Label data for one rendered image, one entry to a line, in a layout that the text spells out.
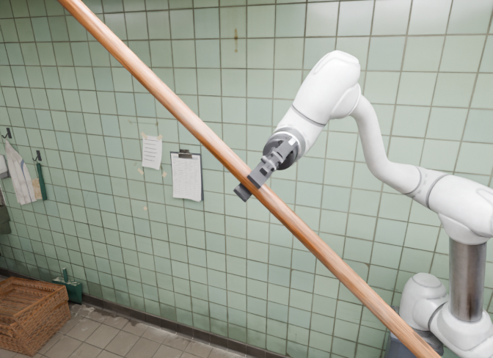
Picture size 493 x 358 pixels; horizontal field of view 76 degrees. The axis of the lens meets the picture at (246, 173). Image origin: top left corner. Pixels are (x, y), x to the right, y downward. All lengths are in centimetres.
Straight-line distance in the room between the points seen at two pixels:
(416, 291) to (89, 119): 220
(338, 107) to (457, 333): 99
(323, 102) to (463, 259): 72
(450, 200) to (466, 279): 31
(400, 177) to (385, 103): 68
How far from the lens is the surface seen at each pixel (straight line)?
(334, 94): 78
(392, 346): 178
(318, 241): 57
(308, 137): 80
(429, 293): 158
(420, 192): 117
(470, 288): 134
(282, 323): 248
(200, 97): 194
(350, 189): 184
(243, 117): 185
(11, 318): 299
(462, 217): 110
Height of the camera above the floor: 216
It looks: 20 degrees down
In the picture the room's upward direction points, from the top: straight up
